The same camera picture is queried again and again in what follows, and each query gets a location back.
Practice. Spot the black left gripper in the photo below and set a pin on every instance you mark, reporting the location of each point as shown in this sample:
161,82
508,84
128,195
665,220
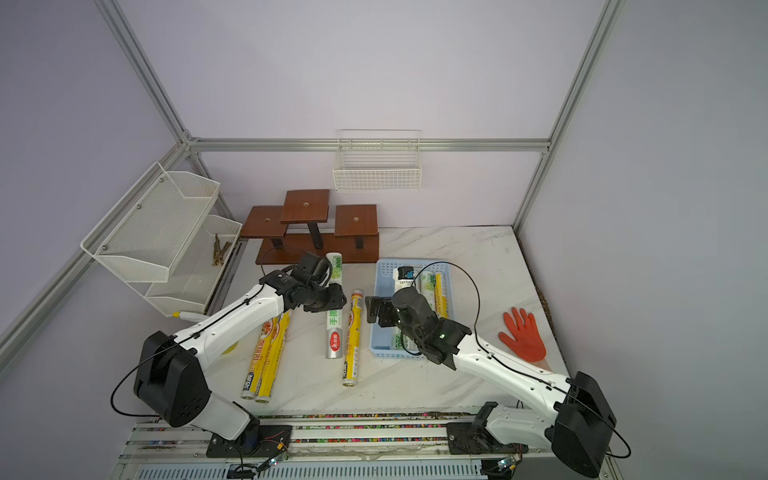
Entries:
338,300

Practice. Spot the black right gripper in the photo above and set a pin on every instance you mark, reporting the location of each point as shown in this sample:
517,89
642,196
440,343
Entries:
390,305

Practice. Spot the light blue plastic basket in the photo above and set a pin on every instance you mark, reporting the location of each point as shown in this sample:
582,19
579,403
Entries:
380,337

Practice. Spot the yellow wrap roll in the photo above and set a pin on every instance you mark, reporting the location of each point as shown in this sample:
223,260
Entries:
440,297
270,370
351,358
259,359

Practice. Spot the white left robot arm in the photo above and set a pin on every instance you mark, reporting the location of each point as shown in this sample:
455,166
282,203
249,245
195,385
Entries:
170,377

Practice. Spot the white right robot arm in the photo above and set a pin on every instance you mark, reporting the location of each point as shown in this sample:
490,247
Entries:
578,423

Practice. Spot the brown wooden tiered stand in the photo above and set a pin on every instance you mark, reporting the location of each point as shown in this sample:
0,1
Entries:
306,223

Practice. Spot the wooden clothespins bundle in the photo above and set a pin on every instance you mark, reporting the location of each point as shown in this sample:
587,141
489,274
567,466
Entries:
220,251

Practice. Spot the red rubber glove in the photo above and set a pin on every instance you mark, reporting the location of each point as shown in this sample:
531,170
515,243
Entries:
522,336

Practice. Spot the white mesh two-tier shelf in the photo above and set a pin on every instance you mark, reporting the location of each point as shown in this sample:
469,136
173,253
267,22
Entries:
158,240

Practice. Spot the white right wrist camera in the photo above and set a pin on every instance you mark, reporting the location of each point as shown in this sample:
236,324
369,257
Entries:
403,277

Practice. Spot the white wire wall basket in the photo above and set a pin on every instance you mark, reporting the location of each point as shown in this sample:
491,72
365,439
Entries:
377,160

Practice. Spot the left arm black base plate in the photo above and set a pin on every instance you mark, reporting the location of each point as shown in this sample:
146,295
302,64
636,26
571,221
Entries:
259,441

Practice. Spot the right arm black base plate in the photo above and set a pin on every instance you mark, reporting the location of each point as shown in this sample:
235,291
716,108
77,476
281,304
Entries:
473,438

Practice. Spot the aluminium rail frame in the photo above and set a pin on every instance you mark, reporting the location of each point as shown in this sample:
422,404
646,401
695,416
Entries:
390,445

